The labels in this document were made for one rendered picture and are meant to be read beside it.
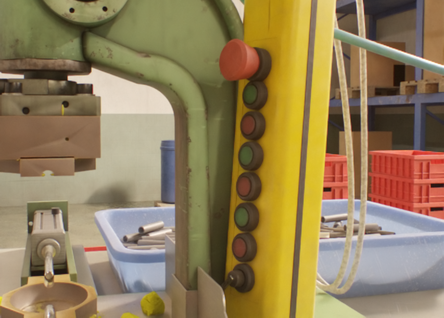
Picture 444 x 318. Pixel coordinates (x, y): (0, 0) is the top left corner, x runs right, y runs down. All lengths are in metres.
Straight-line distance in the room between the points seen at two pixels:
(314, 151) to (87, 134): 0.22
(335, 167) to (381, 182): 0.76
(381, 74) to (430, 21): 1.48
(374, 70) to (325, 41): 7.57
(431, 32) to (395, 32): 2.84
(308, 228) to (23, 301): 0.31
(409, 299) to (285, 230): 0.43
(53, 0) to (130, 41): 0.09
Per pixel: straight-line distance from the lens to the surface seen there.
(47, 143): 0.54
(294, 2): 0.59
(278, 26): 0.59
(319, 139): 0.60
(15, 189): 8.88
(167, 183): 7.60
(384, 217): 1.24
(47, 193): 8.88
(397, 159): 4.46
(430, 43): 6.98
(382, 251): 0.95
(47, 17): 0.58
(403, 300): 0.96
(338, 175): 4.01
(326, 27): 0.61
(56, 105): 0.57
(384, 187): 4.61
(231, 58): 0.57
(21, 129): 0.54
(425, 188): 4.36
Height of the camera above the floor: 1.22
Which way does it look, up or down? 3 degrees down
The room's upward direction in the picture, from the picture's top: straight up
